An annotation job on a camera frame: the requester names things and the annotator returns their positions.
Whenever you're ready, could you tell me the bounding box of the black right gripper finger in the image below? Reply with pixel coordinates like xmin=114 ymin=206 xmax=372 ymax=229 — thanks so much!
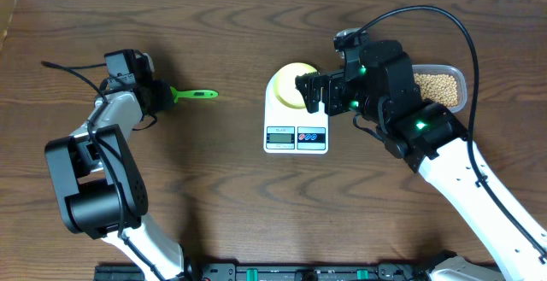
xmin=295 ymin=72 xmax=320 ymax=91
xmin=300 ymin=88 xmax=320 ymax=114

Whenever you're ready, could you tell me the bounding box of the green plastic scoop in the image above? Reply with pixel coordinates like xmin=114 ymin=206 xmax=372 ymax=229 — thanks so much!
xmin=170 ymin=86 xmax=219 ymax=103

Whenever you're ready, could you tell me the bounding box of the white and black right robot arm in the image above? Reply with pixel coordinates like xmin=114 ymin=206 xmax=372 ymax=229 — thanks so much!
xmin=295 ymin=40 xmax=546 ymax=280

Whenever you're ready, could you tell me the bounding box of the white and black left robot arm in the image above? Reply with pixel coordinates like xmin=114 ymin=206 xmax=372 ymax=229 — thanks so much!
xmin=44 ymin=50 xmax=194 ymax=280

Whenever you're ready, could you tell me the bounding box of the yellow bowl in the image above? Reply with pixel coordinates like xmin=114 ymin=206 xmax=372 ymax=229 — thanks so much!
xmin=273 ymin=62 xmax=316 ymax=109

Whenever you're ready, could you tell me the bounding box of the white digital kitchen scale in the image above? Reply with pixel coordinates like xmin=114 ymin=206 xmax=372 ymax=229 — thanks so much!
xmin=263 ymin=71 xmax=329 ymax=155

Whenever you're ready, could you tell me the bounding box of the clear container of soybeans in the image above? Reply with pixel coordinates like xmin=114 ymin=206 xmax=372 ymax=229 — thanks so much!
xmin=413 ymin=64 xmax=468 ymax=113

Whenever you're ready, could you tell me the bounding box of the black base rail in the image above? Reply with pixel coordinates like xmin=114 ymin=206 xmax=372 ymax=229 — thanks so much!
xmin=92 ymin=263 xmax=431 ymax=281

